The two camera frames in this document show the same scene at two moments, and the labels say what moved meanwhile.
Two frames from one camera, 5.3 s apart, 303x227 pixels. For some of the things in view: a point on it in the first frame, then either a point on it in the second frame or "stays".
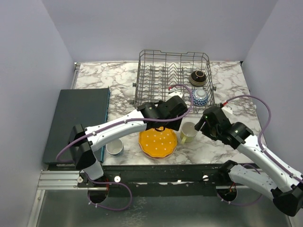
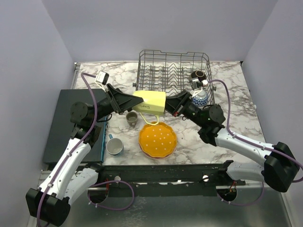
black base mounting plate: x=158 y=180 stays
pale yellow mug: x=188 y=132 → x=154 y=104
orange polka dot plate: x=158 y=144 stays
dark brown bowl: x=197 y=78 stays
